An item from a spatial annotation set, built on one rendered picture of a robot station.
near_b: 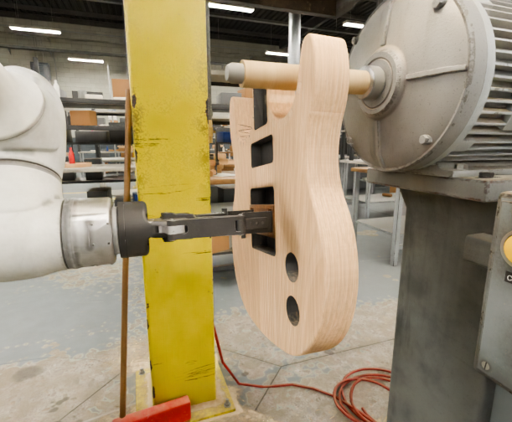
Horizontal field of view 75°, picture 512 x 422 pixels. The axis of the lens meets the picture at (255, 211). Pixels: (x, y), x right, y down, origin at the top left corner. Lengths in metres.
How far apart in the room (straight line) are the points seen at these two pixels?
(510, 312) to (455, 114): 0.22
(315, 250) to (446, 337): 0.40
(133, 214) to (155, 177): 0.85
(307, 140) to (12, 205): 0.34
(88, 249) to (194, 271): 0.99
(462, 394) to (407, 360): 0.12
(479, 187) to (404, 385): 0.48
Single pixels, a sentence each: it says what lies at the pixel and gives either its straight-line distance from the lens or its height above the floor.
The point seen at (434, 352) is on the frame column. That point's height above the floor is 0.78.
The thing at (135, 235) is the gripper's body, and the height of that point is 1.05.
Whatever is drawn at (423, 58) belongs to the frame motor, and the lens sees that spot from 0.50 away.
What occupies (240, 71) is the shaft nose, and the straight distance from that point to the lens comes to 0.43.
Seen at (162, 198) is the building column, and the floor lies 0.96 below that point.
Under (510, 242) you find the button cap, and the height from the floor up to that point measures 1.08.
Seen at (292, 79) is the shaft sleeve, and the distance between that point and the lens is 0.45.
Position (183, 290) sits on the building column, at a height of 0.58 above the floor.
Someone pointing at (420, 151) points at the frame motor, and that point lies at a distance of 0.50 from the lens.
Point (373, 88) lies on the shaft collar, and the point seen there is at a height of 1.24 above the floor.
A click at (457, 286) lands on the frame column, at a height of 0.93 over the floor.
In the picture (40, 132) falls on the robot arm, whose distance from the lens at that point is 0.50.
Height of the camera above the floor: 1.17
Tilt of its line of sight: 12 degrees down
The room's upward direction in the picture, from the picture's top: straight up
